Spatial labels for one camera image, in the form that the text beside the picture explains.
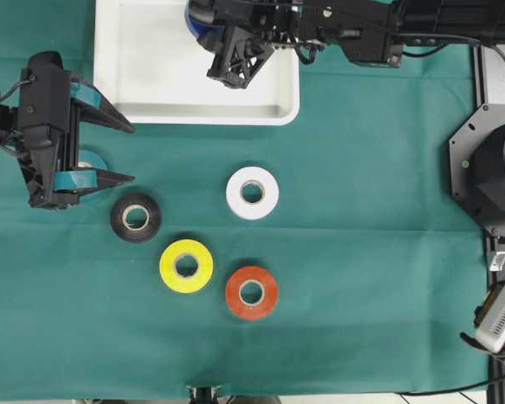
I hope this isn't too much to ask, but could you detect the red tape roll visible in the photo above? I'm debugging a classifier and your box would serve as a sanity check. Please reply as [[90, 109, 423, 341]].
[[225, 266, 279, 321]]

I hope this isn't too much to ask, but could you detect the white plastic case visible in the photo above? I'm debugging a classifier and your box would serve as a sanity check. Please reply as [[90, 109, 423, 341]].
[[93, 1, 300, 125]]

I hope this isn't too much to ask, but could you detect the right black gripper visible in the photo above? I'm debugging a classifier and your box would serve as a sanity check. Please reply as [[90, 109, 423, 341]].
[[196, 1, 320, 89]]

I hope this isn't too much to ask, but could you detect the small white bracket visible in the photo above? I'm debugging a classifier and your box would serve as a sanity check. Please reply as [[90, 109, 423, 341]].
[[486, 251, 505, 272]]

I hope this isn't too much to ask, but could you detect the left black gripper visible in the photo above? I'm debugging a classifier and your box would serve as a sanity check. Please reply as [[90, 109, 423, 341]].
[[15, 50, 136, 210]]

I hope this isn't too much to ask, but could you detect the blue tape roll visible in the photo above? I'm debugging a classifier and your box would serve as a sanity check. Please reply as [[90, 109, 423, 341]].
[[184, 0, 225, 39]]

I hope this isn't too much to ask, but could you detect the white perforated device box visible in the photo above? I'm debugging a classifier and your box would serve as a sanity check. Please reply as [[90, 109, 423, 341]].
[[476, 285, 505, 354]]

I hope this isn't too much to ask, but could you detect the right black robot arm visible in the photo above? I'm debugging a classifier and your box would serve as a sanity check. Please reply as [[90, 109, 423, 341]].
[[184, 1, 505, 89]]

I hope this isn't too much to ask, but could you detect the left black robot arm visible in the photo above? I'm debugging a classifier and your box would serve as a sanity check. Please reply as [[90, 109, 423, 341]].
[[0, 50, 135, 210]]

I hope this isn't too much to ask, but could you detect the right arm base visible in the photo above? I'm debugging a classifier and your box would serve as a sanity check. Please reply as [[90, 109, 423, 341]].
[[449, 104, 505, 237]]

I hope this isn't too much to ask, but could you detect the yellow tape roll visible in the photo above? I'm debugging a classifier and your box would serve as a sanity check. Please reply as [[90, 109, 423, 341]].
[[159, 239, 215, 294]]

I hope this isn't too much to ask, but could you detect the teal tape roll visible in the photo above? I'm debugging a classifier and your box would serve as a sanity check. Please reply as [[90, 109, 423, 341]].
[[78, 149, 108, 202]]

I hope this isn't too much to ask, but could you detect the white tape roll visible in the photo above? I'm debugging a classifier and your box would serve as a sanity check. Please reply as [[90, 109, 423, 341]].
[[226, 167, 279, 221]]

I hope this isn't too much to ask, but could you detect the black cable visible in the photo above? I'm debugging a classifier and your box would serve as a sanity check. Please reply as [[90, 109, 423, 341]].
[[397, 376, 505, 396]]

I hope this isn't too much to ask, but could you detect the black camera clamp mount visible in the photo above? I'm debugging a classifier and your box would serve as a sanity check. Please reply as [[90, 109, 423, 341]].
[[187, 385, 221, 404]]

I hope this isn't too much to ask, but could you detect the black tape roll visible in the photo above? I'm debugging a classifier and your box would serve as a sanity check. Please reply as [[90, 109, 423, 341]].
[[110, 193, 162, 243]]

